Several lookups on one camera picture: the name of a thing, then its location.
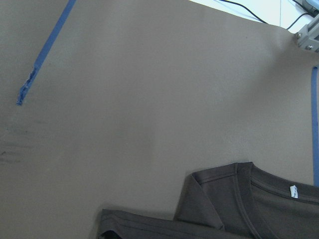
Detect brown t-shirt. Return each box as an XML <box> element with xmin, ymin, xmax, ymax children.
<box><xmin>97</xmin><ymin>162</ymin><xmax>319</xmax><ymax>239</ymax></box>

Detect aluminium frame post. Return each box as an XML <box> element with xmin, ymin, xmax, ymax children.
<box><xmin>296</xmin><ymin>15</ymin><xmax>319</xmax><ymax>53</ymax></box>

